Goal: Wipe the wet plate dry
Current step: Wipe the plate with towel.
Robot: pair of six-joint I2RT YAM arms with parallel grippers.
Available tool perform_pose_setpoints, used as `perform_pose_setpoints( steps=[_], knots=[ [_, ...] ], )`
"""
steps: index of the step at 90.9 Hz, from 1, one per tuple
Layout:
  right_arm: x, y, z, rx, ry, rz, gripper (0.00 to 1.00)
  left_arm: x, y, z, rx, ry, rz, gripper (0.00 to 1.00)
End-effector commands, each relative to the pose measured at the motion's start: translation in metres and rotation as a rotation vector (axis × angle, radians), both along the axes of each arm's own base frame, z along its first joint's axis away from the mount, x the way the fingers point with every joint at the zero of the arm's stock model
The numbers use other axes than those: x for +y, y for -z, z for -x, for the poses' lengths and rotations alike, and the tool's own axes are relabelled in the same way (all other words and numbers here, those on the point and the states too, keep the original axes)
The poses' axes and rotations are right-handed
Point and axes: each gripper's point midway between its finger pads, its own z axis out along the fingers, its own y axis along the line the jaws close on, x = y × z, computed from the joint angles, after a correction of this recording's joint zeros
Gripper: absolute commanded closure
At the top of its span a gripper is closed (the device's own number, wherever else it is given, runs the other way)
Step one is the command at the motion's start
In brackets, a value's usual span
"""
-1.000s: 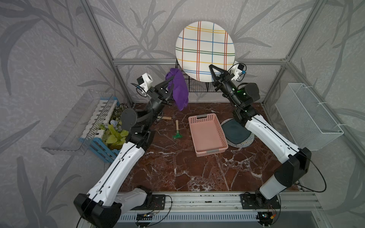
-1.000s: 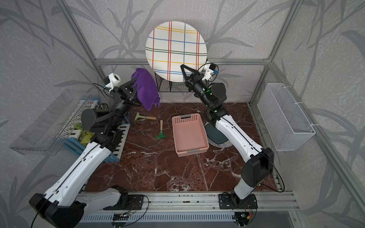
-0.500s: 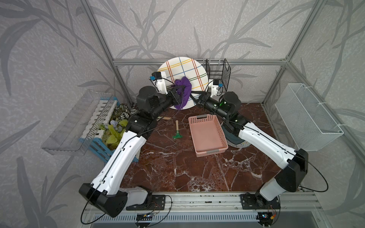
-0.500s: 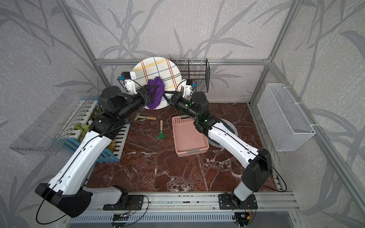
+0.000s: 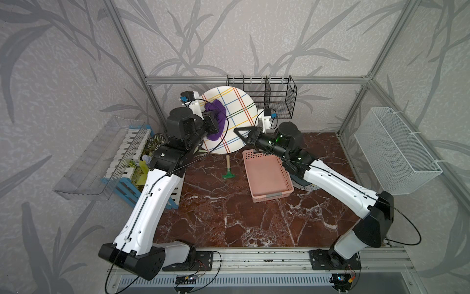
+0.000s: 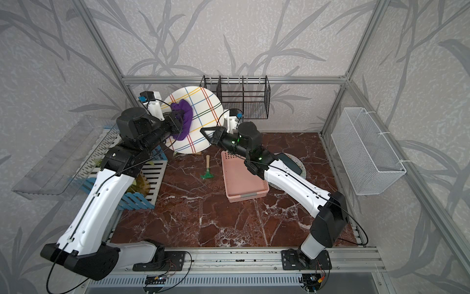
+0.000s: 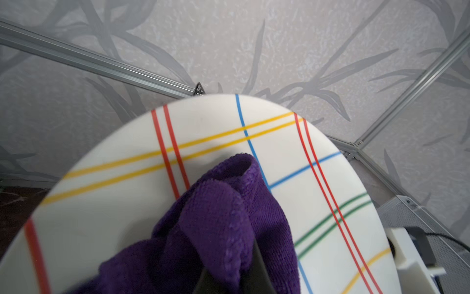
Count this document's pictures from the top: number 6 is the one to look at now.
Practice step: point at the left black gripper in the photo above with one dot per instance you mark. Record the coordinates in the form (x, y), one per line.
(176, 124)

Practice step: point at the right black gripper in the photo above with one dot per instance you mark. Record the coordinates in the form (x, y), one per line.
(218, 135)

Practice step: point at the purple microfiber cloth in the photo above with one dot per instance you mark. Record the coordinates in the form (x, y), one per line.
(187, 117)

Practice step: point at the white plaid striped plate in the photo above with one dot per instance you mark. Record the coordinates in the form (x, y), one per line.
(207, 112)

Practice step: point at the dark teal square plate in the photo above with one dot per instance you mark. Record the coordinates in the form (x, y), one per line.
(289, 162)

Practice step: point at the colourful squiggle round plate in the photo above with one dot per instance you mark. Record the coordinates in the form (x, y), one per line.
(299, 162)

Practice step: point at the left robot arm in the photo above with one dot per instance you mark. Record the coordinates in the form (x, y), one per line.
(81, 248)

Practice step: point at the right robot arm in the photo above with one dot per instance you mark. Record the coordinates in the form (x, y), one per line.
(328, 209)

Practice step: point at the blue white wooden crate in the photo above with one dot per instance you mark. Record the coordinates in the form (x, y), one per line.
(154, 171)

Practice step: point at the pink plastic basket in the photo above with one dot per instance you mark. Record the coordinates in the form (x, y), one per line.
(240, 184)

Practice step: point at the green artificial plant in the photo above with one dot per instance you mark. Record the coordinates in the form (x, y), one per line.
(139, 185)

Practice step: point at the clear acrylic shelf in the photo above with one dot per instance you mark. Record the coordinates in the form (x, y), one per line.
(60, 175)

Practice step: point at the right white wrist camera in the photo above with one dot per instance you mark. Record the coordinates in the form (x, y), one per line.
(232, 117)

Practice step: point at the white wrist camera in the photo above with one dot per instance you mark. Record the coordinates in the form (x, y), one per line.
(232, 117)
(152, 102)

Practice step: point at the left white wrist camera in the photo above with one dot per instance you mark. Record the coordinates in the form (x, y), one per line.
(152, 102)

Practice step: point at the black wire wall basket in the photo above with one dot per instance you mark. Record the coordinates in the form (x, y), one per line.
(252, 99)

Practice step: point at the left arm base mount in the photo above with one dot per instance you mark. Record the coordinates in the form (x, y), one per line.
(163, 261)

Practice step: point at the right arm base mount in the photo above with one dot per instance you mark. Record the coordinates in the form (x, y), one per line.
(297, 260)

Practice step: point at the white mesh wall basket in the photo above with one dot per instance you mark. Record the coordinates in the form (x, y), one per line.
(366, 154)

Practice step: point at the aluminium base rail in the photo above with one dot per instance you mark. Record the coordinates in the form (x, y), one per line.
(268, 260)

